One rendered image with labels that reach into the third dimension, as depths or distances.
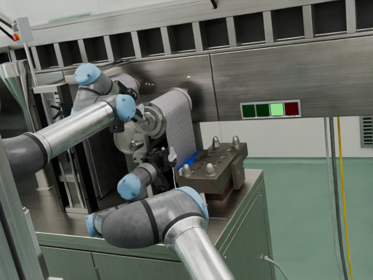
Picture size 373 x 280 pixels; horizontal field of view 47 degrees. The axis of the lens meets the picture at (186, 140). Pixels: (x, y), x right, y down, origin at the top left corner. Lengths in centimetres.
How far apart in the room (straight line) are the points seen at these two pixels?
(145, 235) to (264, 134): 344
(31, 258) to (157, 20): 146
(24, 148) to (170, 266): 74
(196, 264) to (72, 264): 93
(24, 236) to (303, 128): 384
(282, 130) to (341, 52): 268
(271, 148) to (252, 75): 268
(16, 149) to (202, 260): 48
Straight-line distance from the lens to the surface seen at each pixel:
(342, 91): 174
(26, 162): 103
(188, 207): 104
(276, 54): 175
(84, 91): 136
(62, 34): 222
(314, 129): 427
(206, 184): 159
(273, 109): 180
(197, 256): 97
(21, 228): 59
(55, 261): 188
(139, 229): 103
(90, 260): 175
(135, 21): 197
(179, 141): 173
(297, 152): 438
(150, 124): 162
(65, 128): 112
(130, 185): 138
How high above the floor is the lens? 164
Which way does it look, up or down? 17 degrees down
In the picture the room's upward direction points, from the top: 10 degrees counter-clockwise
